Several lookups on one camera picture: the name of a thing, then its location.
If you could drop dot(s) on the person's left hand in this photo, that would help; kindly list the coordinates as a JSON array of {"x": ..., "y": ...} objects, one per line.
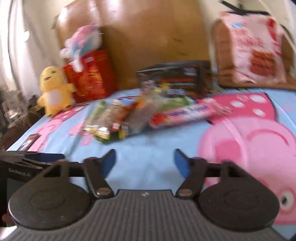
[{"x": 7, "y": 219}]

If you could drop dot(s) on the green snack packet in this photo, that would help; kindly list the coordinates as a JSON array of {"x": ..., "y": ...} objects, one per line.
[{"x": 176, "y": 102}]

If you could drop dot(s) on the red gift bag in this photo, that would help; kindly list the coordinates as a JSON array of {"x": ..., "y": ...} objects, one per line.
[{"x": 97, "y": 79}]

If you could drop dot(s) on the mixed snack packet pile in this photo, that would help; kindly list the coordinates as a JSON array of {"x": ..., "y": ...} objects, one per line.
[{"x": 119, "y": 121}]

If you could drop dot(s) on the pink blue plush toy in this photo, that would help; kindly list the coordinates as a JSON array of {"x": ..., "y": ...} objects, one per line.
[{"x": 85, "y": 40}]

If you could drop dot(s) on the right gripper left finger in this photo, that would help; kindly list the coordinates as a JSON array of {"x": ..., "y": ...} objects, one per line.
[{"x": 96, "y": 171}]

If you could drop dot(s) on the black sheep-print storage box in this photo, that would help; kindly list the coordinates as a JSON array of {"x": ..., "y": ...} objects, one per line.
[{"x": 185, "y": 78}]

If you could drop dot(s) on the pink snack bag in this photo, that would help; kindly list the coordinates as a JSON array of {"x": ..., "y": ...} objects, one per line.
[{"x": 256, "y": 48}]

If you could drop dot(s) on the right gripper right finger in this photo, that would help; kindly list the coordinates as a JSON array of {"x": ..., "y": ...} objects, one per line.
[{"x": 193, "y": 170}]

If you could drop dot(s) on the yellow plush duck toy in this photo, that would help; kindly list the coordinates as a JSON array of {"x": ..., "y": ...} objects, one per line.
[{"x": 56, "y": 93}]

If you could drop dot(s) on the pink candy stick box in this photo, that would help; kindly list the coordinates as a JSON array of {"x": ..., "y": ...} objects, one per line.
[{"x": 187, "y": 114}]

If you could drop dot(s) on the wooden headboard panel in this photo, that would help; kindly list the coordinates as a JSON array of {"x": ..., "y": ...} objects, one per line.
[{"x": 138, "y": 34}]

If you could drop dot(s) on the black smartphone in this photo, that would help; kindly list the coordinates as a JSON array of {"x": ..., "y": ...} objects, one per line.
[{"x": 28, "y": 142}]

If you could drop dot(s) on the Peppa Pig blue blanket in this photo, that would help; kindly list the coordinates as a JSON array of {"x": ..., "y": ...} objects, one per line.
[{"x": 248, "y": 192}]

